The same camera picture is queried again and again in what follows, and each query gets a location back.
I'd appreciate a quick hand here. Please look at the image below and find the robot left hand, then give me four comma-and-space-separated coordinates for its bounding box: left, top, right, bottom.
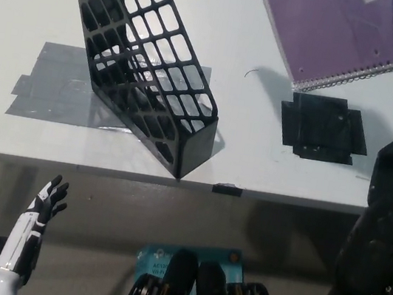
0, 166, 72, 282

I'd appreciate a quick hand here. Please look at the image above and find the black mesh magazine stand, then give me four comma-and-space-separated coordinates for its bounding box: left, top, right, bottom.
36, 0, 239, 185

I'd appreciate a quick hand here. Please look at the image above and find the black square tape patch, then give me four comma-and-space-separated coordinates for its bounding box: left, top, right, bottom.
273, 89, 375, 169

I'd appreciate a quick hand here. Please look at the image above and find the purple spiral notebook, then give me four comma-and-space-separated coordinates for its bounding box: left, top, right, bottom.
242, 0, 393, 108

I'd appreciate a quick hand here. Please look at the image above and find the grey tape patch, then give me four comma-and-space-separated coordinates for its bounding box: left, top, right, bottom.
3, 36, 238, 152

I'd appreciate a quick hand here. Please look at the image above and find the small black tape strip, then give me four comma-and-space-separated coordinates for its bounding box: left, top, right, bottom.
211, 181, 245, 197

